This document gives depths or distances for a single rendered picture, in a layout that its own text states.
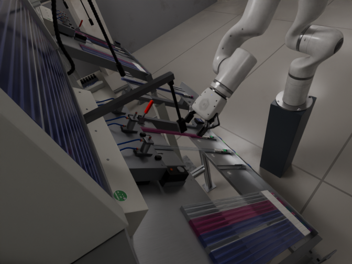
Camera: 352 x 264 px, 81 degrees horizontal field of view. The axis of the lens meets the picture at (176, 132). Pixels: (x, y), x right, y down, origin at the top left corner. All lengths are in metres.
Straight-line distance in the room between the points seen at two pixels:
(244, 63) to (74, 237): 0.66
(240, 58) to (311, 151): 1.46
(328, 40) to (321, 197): 1.14
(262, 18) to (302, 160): 1.46
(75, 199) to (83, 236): 0.05
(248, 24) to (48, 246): 0.70
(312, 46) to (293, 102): 0.33
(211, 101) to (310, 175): 1.35
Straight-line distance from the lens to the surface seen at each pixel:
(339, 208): 1.88
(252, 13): 0.74
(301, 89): 1.28
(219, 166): 0.89
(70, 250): 0.23
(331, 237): 1.78
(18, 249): 0.21
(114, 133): 0.61
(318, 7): 1.04
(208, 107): 0.74
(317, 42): 1.13
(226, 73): 0.74
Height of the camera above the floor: 1.60
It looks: 47 degrees down
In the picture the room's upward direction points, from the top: 17 degrees counter-clockwise
